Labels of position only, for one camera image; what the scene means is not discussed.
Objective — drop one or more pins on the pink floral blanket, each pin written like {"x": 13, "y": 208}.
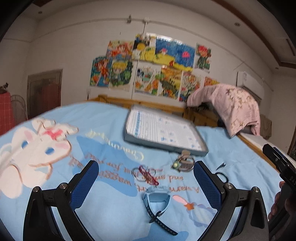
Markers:
{"x": 235, "y": 106}

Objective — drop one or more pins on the black hair clip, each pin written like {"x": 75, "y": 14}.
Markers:
{"x": 221, "y": 166}

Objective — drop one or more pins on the red checkered cloth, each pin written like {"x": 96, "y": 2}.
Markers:
{"x": 7, "y": 121}

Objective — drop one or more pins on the beige hair claw clip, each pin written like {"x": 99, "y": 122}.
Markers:
{"x": 185, "y": 161}

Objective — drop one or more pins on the brown wooden door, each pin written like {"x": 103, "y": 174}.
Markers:
{"x": 43, "y": 92}

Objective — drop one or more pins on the white electric fan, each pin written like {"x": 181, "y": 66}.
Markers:
{"x": 19, "y": 109}

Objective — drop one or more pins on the colourful wall drawings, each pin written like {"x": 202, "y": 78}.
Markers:
{"x": 153, "y": 65}

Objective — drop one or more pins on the light blue cartoon bedsheet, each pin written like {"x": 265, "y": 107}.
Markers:
{"x": 51, "y": 148}

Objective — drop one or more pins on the person's right hand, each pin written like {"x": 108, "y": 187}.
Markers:
{"x": 277, "y": 201}

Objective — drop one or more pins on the grey tray with grid paper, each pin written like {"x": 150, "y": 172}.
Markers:
{"x": 154, "y": 128}

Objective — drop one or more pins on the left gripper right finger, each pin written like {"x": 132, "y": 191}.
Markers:
{"x": 251, "y": 222}

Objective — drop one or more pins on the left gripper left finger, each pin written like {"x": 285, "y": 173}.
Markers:
{"x": 40, "y": 223}

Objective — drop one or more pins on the white air conditioner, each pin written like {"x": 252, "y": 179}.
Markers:
{"x": 246, "y": 81}

